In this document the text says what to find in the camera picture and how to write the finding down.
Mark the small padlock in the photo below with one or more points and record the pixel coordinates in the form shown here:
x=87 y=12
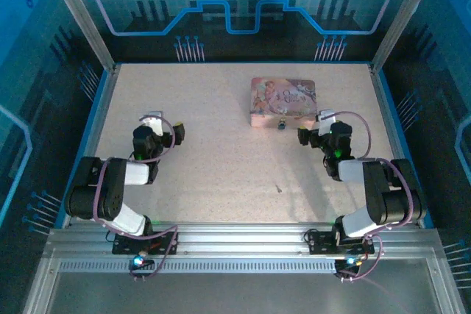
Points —
x=282 y=124

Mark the pink printed tin box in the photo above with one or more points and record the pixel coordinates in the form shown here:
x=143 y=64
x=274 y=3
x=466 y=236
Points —
x=283 y=99

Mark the small dark screw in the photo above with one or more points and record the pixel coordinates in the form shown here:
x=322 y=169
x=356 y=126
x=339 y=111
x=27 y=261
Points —
x=279 y=189

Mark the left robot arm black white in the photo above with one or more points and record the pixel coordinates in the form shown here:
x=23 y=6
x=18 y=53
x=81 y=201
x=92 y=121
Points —
x=114 y=196

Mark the black base plate left arm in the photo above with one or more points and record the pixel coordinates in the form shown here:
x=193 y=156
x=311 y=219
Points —
x=125 y=246

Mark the black base plate right arm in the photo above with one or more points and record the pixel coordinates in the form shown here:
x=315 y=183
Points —
x=320 y=244

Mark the lit connector board left arm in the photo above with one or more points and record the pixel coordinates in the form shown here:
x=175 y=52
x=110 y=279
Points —
x=139 y=262

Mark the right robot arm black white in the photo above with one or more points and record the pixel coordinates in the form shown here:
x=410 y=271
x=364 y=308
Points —
x=375 y=192

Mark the lit connector board right arm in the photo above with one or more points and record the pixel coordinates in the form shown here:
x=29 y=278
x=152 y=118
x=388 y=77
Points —
x=350 y=262

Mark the metal framed clear panel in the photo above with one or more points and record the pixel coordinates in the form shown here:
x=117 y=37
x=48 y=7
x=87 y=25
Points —
x=239 y=293

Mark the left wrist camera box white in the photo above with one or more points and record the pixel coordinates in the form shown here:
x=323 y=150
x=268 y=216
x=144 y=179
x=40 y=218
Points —
x=156 y=126

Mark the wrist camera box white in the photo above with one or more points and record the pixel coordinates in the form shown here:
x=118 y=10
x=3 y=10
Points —
x=156 y=126
x=325 y=124

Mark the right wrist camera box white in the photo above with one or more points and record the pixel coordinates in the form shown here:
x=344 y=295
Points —
x=325 y=124

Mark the aluminium side rail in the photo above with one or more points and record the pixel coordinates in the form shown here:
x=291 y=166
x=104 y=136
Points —
x=102 y=108
x=386 y=108

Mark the aluminium mounting rail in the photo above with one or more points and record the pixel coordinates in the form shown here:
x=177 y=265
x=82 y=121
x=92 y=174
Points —
x=239 y=240

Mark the aluminium frame post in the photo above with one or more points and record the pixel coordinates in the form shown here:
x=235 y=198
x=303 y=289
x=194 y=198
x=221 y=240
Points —
x=404 y=16
x=82 y=16

